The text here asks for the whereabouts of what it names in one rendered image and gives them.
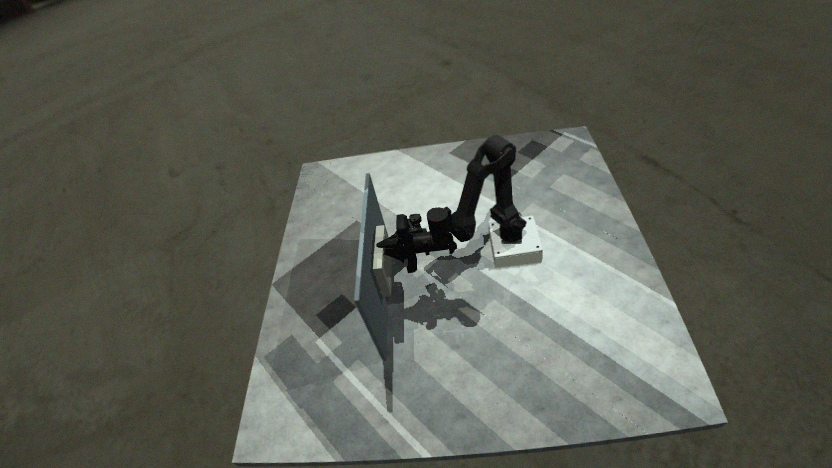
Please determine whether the grey picture frame with green centre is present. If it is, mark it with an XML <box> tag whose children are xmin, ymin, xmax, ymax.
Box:
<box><xmin>373</xmin><ymin>225</ymin><xmax>392</xmax><ymax>297</ymax></box>

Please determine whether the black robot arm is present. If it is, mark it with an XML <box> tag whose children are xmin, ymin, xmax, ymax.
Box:
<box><xmin>427</xmin><ymin>135</ymin><xmax>527</xmax><ymax>255</ymax></box>

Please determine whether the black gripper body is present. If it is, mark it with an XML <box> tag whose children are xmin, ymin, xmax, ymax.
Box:
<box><xmin>396</xmin><ymin>214</ymin><xmax>433</xmax><ymax>273</ymax></box>

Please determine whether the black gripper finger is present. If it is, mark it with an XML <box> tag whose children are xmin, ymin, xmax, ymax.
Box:
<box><xmin>384</xmin><ymin>245</ymin><xmax>404</xmax><ymax>263</ymax></box>
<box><xmin>376</xmin><ymin>231</ymin><xmax>400</xmax><ymax>249</ymax></box>

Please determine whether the grey flat panel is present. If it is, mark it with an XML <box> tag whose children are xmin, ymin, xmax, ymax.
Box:
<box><xmin>354</xmin><ymin>173</ymin><xmax>388</xmax><ymax>361</ymax></box>

